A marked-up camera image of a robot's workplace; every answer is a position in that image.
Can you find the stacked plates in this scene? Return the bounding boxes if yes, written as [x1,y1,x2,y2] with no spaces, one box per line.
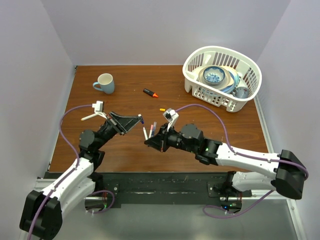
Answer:
[198,65,240,94]

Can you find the blue patterned bowl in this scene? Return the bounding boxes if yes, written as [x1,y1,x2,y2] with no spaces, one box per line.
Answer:
[202,65,226,86]

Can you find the white yellow pen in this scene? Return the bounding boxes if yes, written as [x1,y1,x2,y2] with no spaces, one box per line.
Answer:
[80,113,96,121]

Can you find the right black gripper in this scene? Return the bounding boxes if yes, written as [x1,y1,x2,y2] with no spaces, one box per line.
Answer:
[144,123,197,154]

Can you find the dark blue pen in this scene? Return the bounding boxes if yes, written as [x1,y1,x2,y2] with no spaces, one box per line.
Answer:
[152,121,157,133]

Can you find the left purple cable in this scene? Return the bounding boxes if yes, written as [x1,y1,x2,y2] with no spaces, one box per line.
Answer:
[26,104,95,240]

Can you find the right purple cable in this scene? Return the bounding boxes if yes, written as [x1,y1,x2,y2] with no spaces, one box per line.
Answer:
[174,104,310,220]

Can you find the small blue white cap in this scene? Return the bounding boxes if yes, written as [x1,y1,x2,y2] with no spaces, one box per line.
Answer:
[138,114,144,124]

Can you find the grey cup in basket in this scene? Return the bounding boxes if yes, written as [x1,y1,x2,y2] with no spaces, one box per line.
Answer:
[233,86,249,99]

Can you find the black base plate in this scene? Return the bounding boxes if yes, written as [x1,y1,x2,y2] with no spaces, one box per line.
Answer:
[84,172,252,211]

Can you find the light blue mug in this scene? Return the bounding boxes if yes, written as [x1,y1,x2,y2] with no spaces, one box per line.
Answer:
[92,73,115,95]

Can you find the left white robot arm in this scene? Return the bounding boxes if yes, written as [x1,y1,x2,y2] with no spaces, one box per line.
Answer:
[19,111,143,240]

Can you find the white pink pen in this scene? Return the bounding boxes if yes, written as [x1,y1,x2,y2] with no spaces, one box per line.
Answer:
[148,124,154,138]

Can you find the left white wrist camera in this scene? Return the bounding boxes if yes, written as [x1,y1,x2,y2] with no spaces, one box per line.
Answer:
[92,100,107,119]

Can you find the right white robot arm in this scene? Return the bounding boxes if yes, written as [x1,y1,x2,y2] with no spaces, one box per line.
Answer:
[144,123,308,200]

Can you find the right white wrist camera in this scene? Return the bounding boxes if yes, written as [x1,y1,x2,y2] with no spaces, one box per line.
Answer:
[163,108,179,132]

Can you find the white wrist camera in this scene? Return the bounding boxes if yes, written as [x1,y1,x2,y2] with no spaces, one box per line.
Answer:
[163,108,179,132]
[92,100,107,119]

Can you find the purple cable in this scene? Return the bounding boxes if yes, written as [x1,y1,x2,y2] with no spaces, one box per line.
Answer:
[26,104,95,240]
[174,104,310,220]

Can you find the grey pen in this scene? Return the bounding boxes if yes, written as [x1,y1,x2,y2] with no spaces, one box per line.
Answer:
[142,126,148,140]

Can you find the black orange highlighter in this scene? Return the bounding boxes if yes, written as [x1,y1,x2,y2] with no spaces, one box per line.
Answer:
[143,88,159,98]

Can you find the white plastic dish basket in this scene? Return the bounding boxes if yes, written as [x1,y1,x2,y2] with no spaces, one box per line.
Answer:
[182,46,262,113]

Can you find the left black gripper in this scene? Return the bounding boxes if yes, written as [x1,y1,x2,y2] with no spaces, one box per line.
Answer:
[95,111,142,150]

